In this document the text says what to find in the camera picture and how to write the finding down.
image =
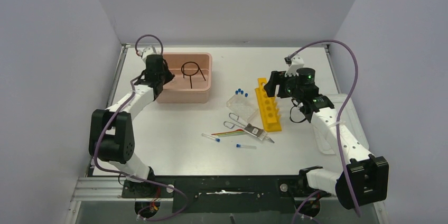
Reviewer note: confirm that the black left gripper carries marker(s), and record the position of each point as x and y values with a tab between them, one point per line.
169	76

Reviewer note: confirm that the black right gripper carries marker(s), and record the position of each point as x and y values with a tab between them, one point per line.
277	78

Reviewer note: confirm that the black wire ring stand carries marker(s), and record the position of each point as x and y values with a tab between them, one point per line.
190	69

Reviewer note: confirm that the metal scissors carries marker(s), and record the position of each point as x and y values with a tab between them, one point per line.
236	121

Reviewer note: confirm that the test tube blue cap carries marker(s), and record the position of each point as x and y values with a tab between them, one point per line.
215	139
251	147

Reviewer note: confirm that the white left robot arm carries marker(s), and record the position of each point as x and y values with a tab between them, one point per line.
111	130

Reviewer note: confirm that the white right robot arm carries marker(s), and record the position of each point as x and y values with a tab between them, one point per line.
364	178

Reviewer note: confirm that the yellow test tube rack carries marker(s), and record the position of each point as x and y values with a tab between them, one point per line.
268	109

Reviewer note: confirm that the pink plastic bin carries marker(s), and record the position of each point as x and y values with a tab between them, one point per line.
178	90

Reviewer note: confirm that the clear plastic tube box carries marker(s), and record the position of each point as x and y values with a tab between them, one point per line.
243	107

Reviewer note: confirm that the small dark sample bag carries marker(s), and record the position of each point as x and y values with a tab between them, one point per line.
253	130

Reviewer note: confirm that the red green stirring sticks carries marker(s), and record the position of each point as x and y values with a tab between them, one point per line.
229	133

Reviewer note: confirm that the white plastic tray lid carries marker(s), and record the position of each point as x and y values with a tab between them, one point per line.
351	120

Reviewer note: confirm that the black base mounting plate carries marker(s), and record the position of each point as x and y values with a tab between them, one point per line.
221	194

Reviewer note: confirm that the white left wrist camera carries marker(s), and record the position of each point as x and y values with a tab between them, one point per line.
144	53

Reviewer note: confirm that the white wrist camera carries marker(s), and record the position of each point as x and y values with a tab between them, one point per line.
144	53
294	63

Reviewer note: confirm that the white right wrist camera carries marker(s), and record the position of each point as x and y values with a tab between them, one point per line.
294	63

